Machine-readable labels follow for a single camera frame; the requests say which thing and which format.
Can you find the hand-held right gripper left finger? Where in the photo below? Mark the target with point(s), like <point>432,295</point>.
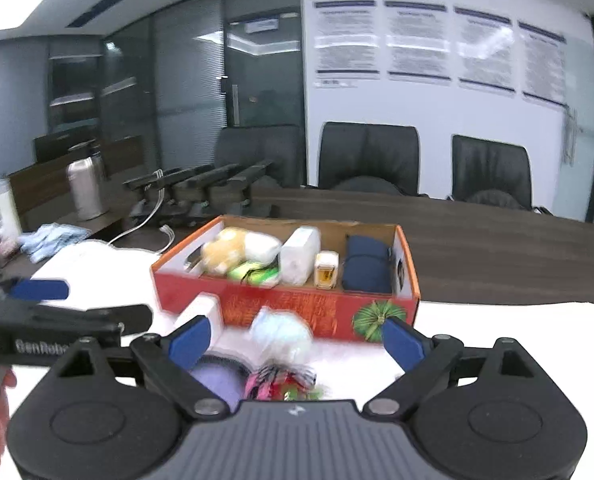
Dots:
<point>189,342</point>

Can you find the white charger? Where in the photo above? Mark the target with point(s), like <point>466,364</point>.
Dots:
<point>213,310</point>

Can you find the white towel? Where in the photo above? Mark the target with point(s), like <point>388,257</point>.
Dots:
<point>502,325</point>

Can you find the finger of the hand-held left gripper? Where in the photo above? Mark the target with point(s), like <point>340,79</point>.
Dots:
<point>127,316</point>
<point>39,289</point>

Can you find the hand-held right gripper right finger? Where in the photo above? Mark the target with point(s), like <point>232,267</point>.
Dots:
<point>402,342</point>

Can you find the black office chair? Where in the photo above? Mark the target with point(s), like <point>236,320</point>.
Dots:
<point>492,170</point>
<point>262,155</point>
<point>367,155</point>

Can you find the iridescent packet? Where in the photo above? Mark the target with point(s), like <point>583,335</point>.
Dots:
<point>279,335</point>

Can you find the black device on stand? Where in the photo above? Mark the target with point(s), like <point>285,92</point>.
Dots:
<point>144,182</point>
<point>187,177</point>
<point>217,175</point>
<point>252,170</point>

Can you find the light blue cloth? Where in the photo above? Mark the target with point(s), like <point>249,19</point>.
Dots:
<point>52,242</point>

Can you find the dark wooden desktop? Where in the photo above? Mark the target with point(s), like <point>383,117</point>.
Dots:
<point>477,260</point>

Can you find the purple cloth pouch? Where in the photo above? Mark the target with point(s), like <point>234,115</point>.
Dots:
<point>217,385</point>

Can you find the steel thermos jug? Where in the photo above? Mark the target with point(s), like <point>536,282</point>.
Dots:
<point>86,190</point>

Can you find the red green crinkled packet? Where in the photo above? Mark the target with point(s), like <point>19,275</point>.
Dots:
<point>272,382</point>

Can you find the green tissue pack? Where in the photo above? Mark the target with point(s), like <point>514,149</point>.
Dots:
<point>254,275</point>

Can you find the yellow and white plug adapter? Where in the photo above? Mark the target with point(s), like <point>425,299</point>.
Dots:
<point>325,270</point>

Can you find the red cardboard box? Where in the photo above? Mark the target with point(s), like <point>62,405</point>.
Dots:
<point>287,310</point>

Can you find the yellow and white plush toy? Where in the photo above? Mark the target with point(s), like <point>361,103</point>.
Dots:
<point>227,252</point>

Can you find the navy soft case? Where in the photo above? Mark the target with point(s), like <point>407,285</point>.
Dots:
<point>367,265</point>

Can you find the white bottle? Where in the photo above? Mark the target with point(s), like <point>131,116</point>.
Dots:
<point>7,210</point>

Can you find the wall poster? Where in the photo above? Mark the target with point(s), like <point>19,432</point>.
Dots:
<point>486,50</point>
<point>417,40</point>
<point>347,40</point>
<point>543,62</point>

